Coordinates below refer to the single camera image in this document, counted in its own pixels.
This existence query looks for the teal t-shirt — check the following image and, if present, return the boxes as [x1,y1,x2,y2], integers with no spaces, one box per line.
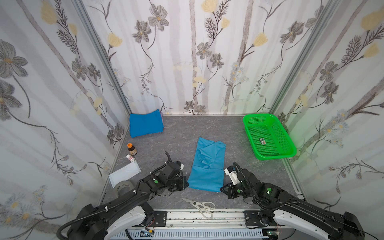
[188,138,226,193]

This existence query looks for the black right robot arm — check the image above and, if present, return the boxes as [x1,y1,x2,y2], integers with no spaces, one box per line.
[220,162,377,240]

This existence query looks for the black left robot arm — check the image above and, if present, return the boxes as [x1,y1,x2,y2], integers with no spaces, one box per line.
[56,158,189,240]

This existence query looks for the small white pill bottle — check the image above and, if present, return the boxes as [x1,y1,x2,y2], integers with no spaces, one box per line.
[126,155,135,162]

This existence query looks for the white paper sheet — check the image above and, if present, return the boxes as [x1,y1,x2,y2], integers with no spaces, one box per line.
[109,161,141,188]

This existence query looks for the clear tape roll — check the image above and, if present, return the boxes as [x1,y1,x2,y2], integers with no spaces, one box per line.
[113,180,135,197]

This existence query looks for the brown bottle orange cap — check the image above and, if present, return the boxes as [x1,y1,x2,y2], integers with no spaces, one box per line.
[127,143,138,156]

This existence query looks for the green plastic basket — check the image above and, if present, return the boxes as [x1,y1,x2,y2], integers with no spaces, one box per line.
[243,114,297,161]

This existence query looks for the folded blue t-shirt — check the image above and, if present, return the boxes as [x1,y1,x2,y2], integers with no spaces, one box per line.
[130,110,164,138]

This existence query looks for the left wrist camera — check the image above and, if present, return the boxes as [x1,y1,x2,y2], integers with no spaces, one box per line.
[175,161,184,171]

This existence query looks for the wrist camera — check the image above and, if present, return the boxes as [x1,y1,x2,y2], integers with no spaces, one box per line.
[224,166,241,185]
[175,161,184,171]

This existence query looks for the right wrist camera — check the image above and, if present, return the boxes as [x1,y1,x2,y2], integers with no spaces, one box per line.
[224,166,241,185]

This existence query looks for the white handled scissors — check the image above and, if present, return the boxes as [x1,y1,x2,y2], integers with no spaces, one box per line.
[181,198,216,220]

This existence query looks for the black rail bracket right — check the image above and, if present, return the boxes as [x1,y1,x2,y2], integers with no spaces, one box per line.
[244,210,263,228]

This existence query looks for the black rail bracket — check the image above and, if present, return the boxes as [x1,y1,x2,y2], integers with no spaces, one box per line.
[244,210,263,228]
[149,211,168,227]

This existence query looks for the black rail bracket left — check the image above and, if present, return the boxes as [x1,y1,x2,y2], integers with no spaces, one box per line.
[149,211,168,227]

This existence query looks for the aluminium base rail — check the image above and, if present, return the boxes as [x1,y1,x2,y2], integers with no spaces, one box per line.
[86,208,319,240]

